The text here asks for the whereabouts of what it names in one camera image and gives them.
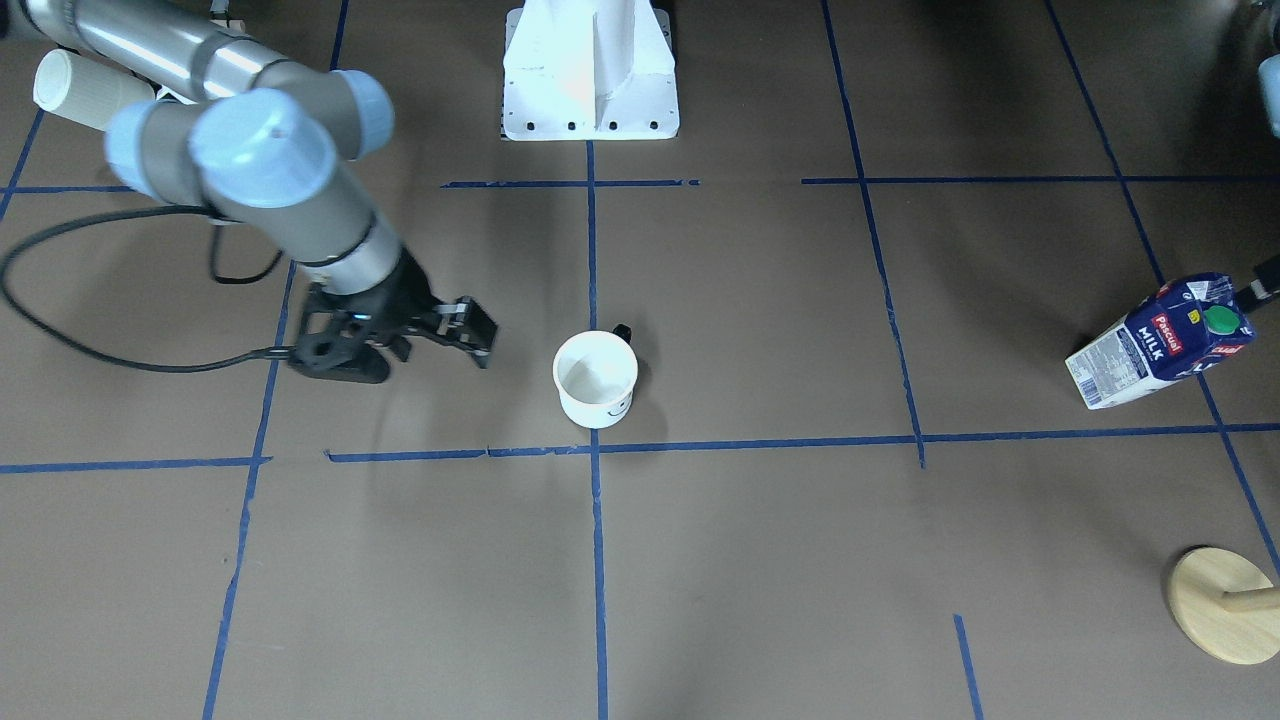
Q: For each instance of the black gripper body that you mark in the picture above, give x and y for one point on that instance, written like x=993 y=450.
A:
x=408 y=292

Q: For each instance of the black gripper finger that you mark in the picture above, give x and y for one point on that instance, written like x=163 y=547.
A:
x=475 y=344
x=1264 y=287
x=464 y=324

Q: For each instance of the blue white milk carton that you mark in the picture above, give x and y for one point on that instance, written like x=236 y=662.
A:
x=1183 y=329

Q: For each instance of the white smiley mug black handle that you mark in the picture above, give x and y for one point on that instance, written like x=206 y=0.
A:
x=595 y=373

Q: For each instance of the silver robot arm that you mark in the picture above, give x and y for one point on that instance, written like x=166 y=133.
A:
x=207 y=121

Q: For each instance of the white ribbed paper cup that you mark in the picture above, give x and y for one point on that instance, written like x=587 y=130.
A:
x=88 y=93

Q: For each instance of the wooden mug tree stand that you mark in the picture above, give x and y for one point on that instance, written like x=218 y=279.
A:
x=1225 y=605

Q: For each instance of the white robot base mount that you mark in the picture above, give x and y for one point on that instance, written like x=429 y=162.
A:
x=589 y=71

